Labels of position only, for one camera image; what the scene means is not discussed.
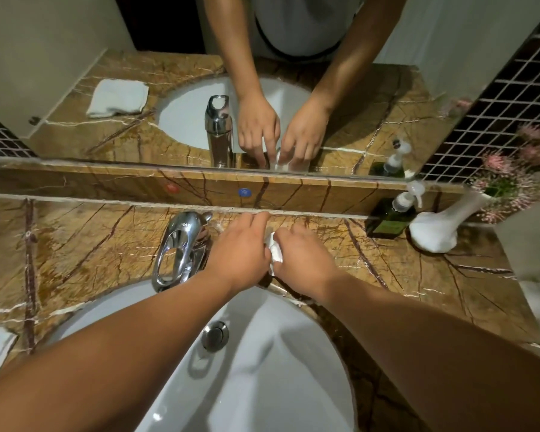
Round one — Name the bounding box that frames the dark green soap dispenser bottle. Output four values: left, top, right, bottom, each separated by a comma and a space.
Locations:
365, 180, 426, 240

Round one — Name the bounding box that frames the chrome faucet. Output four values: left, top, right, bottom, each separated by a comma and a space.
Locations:
151, 211, 215, 293

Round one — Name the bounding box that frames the person's left forearm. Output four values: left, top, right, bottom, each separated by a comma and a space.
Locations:
0, 267, 262, 432

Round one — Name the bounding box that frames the person's right hand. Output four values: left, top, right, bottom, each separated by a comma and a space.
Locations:
271, 222, 344, 303

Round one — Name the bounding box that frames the clear plastic container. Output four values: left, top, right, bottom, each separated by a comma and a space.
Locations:
495, 200, 540, 351

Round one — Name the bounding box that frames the chrome drain stopper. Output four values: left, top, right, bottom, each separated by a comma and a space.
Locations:
201, 321, 230, 353

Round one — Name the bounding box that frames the white sink basin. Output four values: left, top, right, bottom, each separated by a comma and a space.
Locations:
49, 279, 357, 432

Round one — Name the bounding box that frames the wall mirror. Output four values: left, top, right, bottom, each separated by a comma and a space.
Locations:
0, 0, 540, 178

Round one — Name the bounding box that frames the person's right forearm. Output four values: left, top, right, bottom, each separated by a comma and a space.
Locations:
317, 270, 540, 432

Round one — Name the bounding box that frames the pink flower bunch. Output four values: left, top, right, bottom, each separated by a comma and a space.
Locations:
469, 123, 540, 224

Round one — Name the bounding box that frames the white ceramic vase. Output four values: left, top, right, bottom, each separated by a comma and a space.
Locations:
408, 190, 497, 254

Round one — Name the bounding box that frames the person's left hand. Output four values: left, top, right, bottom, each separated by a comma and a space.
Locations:
205, 211, 272, 289

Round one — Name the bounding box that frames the white tissue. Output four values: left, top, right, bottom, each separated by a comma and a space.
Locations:
263, 230, 284, 278

